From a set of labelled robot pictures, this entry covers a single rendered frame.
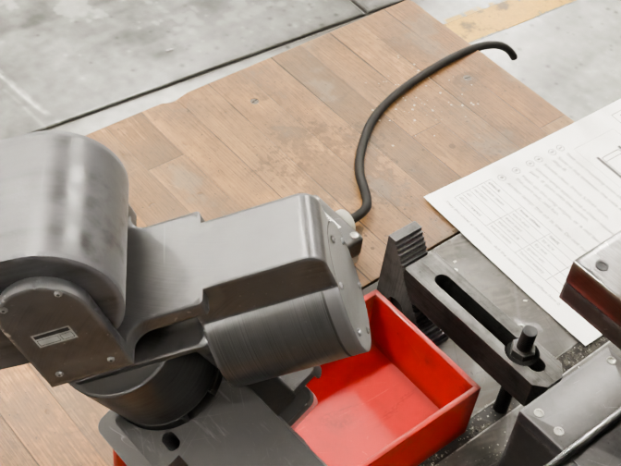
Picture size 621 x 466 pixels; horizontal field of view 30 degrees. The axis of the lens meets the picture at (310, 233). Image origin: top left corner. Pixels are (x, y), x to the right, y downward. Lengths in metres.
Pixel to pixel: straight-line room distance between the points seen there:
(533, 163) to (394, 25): 0.25
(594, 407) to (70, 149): 0.52
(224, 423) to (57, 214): 0.14
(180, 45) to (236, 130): 1.59
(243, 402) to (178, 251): 0.08
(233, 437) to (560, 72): 2.39
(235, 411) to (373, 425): 0.41
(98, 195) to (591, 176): 0.79
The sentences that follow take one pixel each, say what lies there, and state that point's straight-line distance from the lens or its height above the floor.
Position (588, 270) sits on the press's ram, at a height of 1.14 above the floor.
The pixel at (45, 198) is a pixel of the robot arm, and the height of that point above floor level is 1.35.
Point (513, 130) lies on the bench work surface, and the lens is 1.20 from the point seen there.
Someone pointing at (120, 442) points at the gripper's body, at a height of 1.16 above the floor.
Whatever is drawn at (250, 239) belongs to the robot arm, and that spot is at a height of 1.32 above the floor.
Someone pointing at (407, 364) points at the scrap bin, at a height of 0.92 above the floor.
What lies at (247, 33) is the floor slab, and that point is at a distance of 2.78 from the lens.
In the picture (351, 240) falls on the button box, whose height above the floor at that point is 0.93.
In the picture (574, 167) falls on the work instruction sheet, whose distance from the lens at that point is 1.18.
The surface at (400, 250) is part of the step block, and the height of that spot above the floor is 0.98.
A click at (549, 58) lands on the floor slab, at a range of 2.88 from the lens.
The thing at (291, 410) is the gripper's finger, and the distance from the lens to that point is 0.59.
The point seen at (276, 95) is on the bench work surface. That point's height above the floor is 0.90.
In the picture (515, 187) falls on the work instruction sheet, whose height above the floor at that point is 0.90.
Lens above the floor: 1.65
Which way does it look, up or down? 46 degrees down
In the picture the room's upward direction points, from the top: 9 degrees clockwise
